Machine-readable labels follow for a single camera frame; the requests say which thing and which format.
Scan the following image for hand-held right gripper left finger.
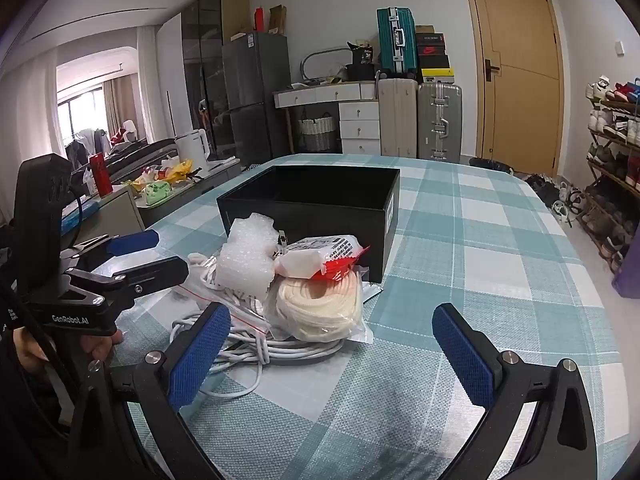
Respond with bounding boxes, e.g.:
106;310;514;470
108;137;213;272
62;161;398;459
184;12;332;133
67;301;233;480

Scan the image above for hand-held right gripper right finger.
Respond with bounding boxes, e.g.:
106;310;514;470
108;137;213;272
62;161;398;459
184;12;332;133
431;302;598;480

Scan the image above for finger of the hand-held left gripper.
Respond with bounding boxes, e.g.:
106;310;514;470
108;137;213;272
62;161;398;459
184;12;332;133
65;256;190;311
62;229;160;266

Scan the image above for white bubble wrap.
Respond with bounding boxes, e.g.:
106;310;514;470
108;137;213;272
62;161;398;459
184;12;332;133
217;214;283;298

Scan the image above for large silver foil packet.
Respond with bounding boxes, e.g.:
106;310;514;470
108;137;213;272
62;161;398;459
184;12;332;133
360;267;383;306

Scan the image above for bagged cream rope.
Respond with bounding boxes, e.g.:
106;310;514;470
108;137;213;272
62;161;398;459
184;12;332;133
270;267;375;345

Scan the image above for red white wet wipes packet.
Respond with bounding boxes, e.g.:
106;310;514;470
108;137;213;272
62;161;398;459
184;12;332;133
276;234;371;281

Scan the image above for black cardboard box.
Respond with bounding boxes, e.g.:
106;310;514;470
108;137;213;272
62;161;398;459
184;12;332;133
216;165;401;283

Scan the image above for person's left forearm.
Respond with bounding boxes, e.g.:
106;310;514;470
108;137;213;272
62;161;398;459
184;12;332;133
0;360;76;480

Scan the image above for person's left hand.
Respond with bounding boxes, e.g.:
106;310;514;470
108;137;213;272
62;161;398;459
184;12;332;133
14;327;123;375

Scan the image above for grey side counter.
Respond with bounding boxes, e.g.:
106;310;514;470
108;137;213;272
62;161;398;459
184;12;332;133
60;157;241;251

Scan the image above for green pouch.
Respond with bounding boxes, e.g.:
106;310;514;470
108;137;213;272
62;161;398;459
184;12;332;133
142;182;173;206

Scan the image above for yellow plastic bag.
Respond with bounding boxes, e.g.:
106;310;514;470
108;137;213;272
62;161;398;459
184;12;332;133
161;159;193;182

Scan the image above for black hard case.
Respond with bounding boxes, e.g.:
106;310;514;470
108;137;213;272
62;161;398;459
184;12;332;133
107;137;178;181

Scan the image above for hanging clothes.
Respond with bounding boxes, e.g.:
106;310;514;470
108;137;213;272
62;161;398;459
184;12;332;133
65;130;108;166

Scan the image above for white electric kettle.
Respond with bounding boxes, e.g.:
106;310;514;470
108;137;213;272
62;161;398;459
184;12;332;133
176;129;208;173

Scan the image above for purple cloth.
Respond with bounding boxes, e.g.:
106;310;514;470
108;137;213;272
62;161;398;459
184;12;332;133
612;255;640;301

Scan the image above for pile of shoes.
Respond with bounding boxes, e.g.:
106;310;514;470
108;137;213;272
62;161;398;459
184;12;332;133
522;172;586;226

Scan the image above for black trash bag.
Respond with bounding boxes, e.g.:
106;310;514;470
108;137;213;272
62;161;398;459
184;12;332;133
469;156;515;176

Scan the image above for dark glass cabinet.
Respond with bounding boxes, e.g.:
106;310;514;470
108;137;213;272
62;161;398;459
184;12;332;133
181;0;251;148

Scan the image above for grey refrigerator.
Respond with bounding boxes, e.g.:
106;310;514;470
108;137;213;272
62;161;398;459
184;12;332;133
221;31;292;168

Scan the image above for white wicker basket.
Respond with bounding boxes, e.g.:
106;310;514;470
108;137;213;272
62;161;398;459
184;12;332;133
298;112;335;152

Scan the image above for wooden shoe rack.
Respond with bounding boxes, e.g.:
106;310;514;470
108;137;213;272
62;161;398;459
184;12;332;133
575;77;640;276

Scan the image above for silver suitcase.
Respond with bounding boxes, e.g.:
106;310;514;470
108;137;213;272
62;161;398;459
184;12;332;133
416;81;463;163

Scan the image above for beige suitcase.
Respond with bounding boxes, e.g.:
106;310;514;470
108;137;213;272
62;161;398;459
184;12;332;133
376;78;419;160

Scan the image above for white desk with drawers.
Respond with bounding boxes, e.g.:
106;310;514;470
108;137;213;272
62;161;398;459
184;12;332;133
272;81;381;156

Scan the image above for oval framed mirror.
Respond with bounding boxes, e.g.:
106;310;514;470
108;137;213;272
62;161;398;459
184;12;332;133
299;46;353;82

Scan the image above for tan wooden door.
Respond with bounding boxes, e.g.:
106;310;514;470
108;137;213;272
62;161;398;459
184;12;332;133
459;0;566;176

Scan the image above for black yellow shoe box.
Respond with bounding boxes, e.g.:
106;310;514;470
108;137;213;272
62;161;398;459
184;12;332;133
418;55;455;83

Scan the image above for teal suitcase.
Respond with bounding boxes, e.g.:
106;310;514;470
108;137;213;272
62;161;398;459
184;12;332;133
376;7;417;81

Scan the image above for white cable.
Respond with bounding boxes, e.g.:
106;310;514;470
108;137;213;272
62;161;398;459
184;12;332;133
170;310;346;396

